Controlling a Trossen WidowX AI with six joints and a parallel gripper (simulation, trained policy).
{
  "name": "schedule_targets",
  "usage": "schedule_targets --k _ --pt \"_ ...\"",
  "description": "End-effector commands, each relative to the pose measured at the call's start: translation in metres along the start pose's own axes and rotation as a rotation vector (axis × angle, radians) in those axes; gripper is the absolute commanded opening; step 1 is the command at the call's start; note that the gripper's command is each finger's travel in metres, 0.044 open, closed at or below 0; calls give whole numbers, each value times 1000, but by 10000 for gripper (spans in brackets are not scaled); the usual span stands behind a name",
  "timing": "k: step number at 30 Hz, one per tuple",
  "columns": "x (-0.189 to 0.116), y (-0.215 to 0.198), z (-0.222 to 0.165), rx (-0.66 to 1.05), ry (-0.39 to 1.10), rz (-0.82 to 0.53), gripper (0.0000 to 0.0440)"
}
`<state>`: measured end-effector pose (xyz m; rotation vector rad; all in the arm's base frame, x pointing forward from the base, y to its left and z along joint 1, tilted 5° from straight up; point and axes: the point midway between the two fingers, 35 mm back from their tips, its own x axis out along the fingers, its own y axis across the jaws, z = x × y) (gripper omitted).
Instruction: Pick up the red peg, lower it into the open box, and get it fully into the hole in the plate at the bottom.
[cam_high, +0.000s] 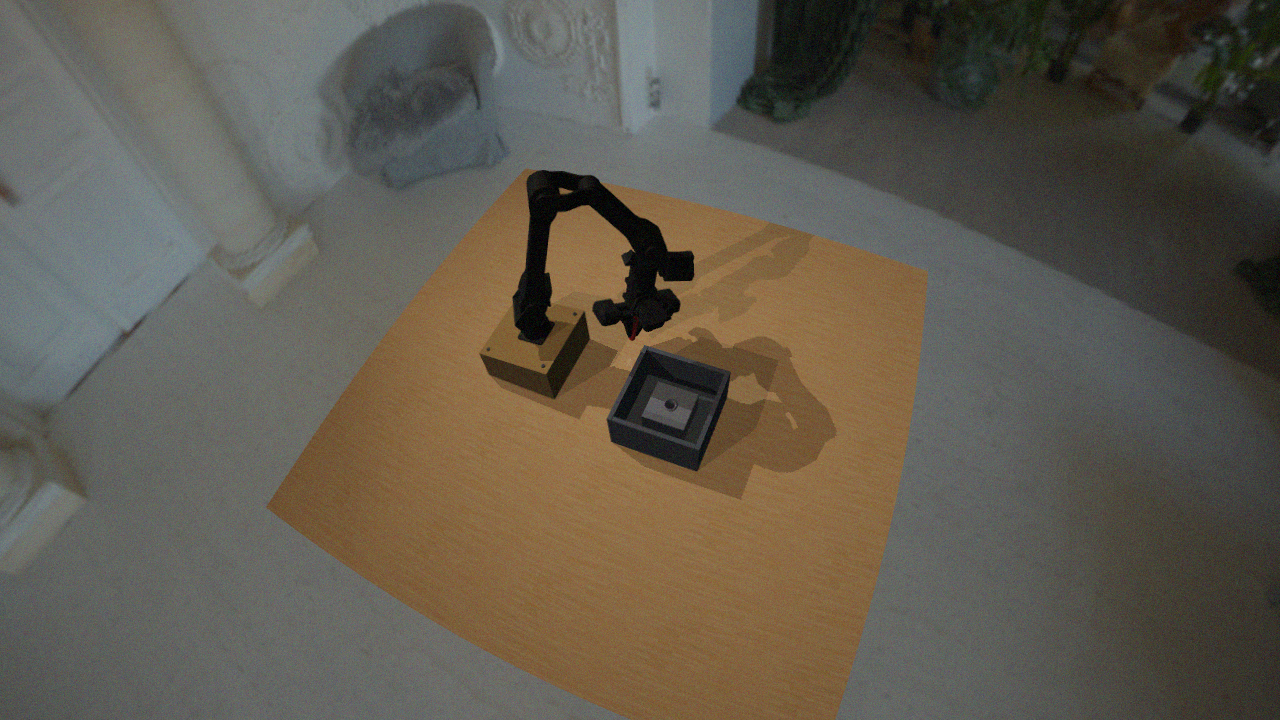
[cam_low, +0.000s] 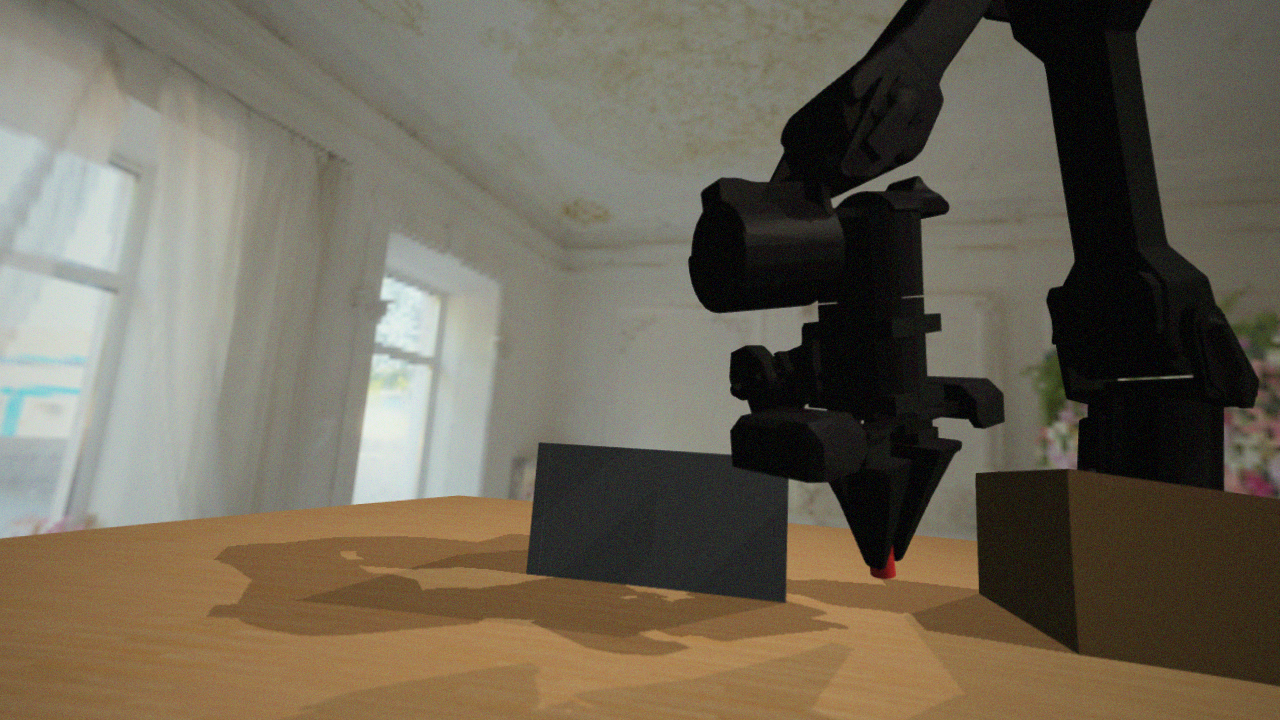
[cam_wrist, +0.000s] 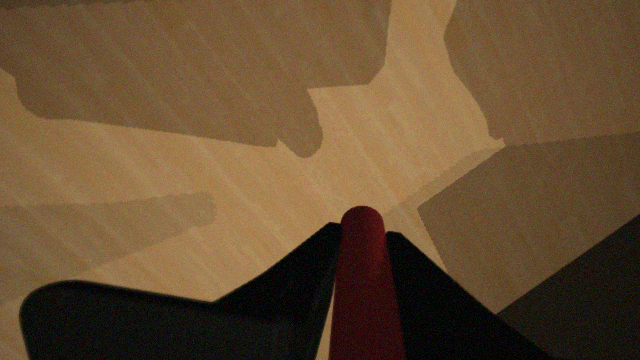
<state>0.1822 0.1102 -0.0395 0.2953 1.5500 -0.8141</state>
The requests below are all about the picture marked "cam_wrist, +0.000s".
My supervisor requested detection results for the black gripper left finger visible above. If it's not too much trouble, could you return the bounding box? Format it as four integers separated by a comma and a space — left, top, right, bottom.
19, 222, 342, 360

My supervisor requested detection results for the red peg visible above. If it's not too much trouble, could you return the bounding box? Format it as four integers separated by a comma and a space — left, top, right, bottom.
328, 206, 407, 360

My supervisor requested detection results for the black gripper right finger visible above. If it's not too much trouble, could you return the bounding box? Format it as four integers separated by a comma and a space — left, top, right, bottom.
386, 231, 570, 360

